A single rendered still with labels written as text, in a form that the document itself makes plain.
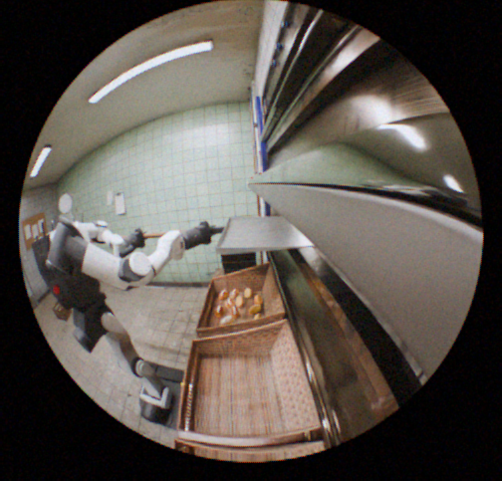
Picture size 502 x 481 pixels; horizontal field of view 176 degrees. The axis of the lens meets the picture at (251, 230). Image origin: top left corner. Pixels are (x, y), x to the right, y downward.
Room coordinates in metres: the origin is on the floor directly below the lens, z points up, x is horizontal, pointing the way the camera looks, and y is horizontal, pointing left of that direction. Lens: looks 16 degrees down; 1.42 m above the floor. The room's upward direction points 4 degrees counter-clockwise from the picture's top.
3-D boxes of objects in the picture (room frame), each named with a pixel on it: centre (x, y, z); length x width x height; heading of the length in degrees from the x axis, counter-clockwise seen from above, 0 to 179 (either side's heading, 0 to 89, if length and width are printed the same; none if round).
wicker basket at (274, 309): (0.84, 0.10, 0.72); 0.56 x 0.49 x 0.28; 0
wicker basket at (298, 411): (0.23, 0.09, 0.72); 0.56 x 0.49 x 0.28; 3
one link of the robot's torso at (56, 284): (0.27, 0.73, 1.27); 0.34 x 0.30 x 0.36; 62
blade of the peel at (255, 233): (0.83, -0.05, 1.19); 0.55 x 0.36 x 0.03; 0
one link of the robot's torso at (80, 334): (0.23, 0.71, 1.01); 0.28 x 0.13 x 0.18; 0
